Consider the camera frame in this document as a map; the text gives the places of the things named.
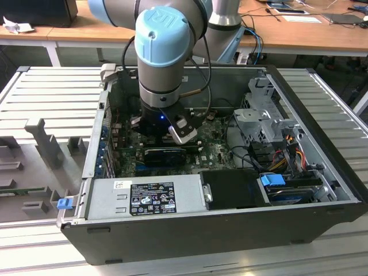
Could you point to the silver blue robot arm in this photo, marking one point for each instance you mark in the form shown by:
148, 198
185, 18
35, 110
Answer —
161, 57

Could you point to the black RAM slot bank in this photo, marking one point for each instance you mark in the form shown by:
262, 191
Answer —
193, 146

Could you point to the black round capacitor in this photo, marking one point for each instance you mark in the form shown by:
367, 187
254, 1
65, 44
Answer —
132, 104

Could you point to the black graphics card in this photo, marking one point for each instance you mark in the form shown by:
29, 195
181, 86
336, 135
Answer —
164, 156

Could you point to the green motherboard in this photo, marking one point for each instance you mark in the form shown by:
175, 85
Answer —
212, 143

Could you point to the grey power supply unit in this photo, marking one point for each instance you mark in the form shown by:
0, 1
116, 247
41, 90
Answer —
103, 201

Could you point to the grey metal disk bay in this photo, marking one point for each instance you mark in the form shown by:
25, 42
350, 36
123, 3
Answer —
253, 115

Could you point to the grey parts rack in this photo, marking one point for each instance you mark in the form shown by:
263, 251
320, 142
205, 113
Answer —
43, 138

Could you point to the blue case latch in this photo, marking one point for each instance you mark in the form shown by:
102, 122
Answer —
64, 203

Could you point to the black open PC case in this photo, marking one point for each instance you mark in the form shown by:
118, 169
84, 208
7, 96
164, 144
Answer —
201, 238

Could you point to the wooden desk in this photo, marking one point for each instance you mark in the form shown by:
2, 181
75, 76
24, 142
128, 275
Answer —
57, 31

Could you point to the blue disk carrier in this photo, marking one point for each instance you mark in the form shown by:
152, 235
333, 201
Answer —
271, 180

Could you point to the hard disk drive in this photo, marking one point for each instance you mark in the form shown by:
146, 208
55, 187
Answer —
287, 197

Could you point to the black box on desk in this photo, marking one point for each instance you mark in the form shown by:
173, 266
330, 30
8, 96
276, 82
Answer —
37, 11

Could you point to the crumpled white paper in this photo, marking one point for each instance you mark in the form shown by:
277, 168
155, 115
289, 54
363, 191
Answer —
17, 26

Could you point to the dark smartphone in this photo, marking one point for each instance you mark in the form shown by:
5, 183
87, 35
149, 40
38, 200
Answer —
289, 11

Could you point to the white paper sheet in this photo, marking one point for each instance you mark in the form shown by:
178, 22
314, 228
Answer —
302, 18

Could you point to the black notebook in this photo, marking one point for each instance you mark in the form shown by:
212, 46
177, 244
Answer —
343, 18

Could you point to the large silver wrist camera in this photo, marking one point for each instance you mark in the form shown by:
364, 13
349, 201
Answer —
184, 135

